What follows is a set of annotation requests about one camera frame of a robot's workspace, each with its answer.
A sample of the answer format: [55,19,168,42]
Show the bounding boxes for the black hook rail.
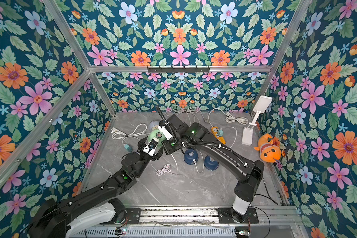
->
[147,66,210,73]

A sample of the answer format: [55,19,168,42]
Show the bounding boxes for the green charger adapter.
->
[124,144,133,153]

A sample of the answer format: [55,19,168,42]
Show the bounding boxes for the orange power strip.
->
[211,127,226,144]

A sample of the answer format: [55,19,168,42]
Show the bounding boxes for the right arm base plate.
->
[216,207,259,224]

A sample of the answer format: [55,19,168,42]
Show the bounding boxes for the white power cord left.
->
[110,123,149,140]

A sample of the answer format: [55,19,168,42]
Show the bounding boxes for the white folding desk lamp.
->
[242,96,273,146]

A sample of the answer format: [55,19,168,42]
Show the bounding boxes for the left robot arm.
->
[27,145,164,238]

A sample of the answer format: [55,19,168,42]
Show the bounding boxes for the blue meat grinder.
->
[204,156,219,171]
[183,149,198,165]

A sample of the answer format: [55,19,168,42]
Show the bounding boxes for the teal charger adapter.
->
[217,128,224,137]

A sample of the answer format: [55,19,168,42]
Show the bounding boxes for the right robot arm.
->
[156,106,264,221]

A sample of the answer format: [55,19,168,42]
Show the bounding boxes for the orange clownfish plush toy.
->
[254,133,282,163]

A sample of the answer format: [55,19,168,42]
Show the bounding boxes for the pale blue table clock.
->
[148,120,160,131]

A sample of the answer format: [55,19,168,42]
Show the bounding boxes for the white lamp cord bundle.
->
[207,107,250,127]

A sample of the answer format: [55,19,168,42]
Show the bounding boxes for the white cords at back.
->
[163,105,207,123]

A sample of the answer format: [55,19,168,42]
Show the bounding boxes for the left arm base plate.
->
[112,208,141,225]

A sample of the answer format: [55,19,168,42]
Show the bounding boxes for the blue meat grinder front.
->
[204,156,219,171]

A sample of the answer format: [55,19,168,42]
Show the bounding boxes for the green meat grinder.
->
[147,129,166,147]

